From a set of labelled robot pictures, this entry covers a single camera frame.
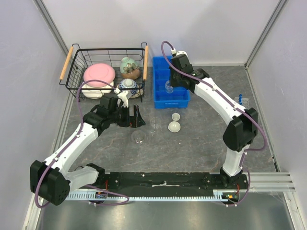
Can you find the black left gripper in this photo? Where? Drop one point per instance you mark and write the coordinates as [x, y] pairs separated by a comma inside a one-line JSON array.
[[135, 121]]

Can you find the white ceramic crucible cup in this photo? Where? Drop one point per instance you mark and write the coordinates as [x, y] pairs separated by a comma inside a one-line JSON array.
[[175, 117]]

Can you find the clear glass jar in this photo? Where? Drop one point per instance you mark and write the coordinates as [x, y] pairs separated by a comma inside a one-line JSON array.
[[169, 89]]

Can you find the clear acrylic test tube rack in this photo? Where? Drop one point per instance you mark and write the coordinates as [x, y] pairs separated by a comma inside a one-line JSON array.
[[245, 101]]

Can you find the clear glass beaker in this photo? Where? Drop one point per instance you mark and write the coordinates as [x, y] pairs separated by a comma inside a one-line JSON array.
[[155, 123]]

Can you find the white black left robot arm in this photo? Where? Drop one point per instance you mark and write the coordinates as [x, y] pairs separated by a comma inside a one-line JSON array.
[[52, 179]]

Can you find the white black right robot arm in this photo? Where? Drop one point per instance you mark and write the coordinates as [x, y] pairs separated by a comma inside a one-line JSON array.
[[241, 122]]

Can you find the clear glass flask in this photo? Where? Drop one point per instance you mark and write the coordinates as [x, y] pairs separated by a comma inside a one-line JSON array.
[[138, 137]]

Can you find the white ceramic evaporating dish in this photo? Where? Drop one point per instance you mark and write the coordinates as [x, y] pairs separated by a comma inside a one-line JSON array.
[[174, 127]]

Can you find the blue white patterned bowl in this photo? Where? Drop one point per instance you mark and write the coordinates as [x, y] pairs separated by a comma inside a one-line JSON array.
[[131, 85]]

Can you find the blue plastic compartment bin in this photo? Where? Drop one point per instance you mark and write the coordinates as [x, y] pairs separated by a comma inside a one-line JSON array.
[[166, 96]]

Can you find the green floral ceramic bowl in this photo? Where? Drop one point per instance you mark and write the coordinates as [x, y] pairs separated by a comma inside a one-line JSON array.
[[129, 69]]

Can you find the white ceramic bowl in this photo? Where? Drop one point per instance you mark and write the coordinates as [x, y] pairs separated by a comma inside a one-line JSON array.
[[95, 90]]

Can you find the pink ceramic plate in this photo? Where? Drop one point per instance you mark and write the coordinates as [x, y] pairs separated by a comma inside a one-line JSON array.
[[100, 71]]

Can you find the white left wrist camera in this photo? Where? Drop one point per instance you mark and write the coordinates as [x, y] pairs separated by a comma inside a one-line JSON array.
[[123, 97]]

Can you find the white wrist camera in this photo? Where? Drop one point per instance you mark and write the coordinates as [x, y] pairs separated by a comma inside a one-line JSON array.
[[123, 97], [176, 53]]

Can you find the black wire basket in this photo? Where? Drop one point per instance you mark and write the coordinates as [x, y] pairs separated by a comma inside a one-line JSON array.
[[79, 59]]

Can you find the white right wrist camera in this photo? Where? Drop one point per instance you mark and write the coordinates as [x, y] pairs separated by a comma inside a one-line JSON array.
[[176, 53]]

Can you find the light blue cable duct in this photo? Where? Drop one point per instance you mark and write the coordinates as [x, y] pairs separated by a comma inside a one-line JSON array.
[[93, 195]]

